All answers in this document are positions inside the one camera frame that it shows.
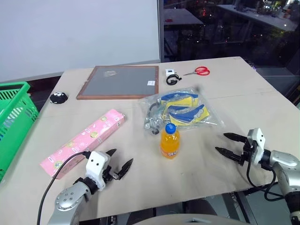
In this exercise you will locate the orange soda bottle blue cap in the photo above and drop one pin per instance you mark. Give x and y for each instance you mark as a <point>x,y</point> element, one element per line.
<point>170,144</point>

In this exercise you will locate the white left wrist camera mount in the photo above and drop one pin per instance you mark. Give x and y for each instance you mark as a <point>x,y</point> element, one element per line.
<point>96,165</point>

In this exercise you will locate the clear bag of blue-yellow packs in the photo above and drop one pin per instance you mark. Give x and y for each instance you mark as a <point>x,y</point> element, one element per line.
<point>185,110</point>

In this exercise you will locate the long pink carton box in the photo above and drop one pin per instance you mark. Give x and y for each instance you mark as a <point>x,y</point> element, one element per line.
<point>93,136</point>

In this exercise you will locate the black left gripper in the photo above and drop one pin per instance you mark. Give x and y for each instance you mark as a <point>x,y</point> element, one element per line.
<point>108,174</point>

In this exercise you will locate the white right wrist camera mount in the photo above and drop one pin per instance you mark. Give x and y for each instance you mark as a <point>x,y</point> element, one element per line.
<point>257,143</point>

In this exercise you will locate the white background workbench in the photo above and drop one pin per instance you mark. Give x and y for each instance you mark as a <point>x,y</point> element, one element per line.
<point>257,16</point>

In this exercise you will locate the grey background table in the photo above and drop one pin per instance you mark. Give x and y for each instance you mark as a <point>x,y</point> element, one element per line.
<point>180,16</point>

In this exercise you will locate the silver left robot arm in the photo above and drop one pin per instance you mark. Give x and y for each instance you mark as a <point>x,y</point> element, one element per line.
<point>68,204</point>

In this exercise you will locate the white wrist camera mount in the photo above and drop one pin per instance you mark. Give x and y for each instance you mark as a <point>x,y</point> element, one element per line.
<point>96,165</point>
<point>257,143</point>

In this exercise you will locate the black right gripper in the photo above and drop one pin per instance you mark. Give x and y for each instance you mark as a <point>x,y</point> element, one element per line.
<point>246,154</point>

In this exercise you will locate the dark window frame post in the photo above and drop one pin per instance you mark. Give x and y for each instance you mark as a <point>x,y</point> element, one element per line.
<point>161,30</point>

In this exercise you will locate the metal table frame leg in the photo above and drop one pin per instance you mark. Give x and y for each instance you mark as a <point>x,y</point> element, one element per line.
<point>241,206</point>

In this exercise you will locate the green plastic shopping basket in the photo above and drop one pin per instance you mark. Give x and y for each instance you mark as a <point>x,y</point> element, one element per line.
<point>14,110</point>

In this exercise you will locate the small black plush toy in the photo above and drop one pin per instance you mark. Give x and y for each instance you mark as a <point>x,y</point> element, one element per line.
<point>58,97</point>

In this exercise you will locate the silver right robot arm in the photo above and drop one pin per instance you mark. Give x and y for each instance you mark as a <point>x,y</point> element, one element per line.
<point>284,168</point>

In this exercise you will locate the wooden framed grey board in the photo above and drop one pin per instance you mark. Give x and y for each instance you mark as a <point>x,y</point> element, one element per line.
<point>122,82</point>

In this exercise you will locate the small white box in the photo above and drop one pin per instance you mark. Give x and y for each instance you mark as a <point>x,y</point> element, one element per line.
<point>169,71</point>

